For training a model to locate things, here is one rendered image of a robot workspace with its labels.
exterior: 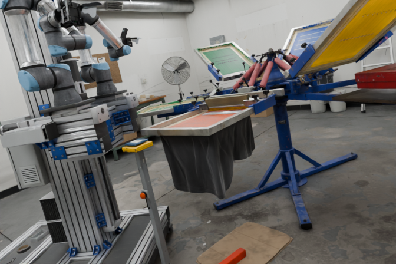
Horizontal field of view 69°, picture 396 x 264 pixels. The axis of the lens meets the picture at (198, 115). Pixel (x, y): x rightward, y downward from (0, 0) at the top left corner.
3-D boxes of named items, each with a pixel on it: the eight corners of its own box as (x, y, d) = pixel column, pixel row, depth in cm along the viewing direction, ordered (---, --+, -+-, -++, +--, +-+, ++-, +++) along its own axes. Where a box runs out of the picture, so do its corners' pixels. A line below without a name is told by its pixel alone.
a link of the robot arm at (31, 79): (59, 87, 158) (29, -17, 149) (31, 92, 146) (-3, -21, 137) (48, 89, 165) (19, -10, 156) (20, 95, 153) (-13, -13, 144)
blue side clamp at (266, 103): (256, 114, 189) (254, 104, 188) (249, 115, 192) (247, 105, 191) (276, 104, 211) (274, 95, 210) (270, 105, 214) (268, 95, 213)
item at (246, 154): (225, 198, 173) (211, 130, 166) (220, 197, 176) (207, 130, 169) (261, 168, 207) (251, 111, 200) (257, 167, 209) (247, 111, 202)
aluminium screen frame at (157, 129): (209, 135, 154) (208, 128, 153) (141, 135, 193) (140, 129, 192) (274, 102, 212) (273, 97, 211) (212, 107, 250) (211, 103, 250)
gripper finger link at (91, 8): (105, 16, 127) (84, 19, 127) (103, 3, 126) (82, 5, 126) (103, 15, 124) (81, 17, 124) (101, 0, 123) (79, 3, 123)
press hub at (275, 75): (303, 192, 268) (281, 45, 245) (264, 187, 293) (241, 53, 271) (317, 175, 296) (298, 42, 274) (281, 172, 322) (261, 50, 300)
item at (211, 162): (223, 200, 172) (209, 131, 165) (171, 190, 202) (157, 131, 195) (226, 198, 174) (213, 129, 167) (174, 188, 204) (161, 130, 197)
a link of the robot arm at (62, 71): (79, 83, 167) (72, 60, 165) (56, 88, 157) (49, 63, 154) (68, 86, 174) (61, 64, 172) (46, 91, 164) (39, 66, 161)
